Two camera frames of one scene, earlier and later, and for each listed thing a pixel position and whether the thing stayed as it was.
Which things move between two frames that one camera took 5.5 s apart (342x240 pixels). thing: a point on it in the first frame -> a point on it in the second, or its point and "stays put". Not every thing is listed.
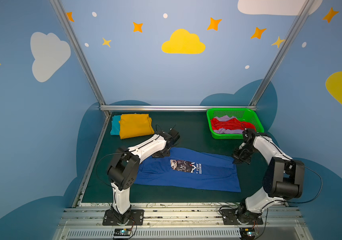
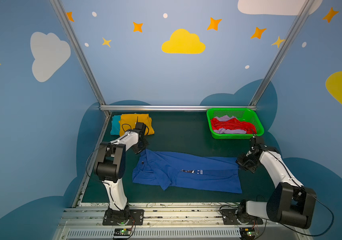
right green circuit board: (247, 232) stays put
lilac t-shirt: (223, 131) stays put
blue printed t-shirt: (189, 168) stays put
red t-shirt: (233, 124) stays put
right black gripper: (241, 154) -> (246, 161)
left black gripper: (165, 149) -> (141, 144)
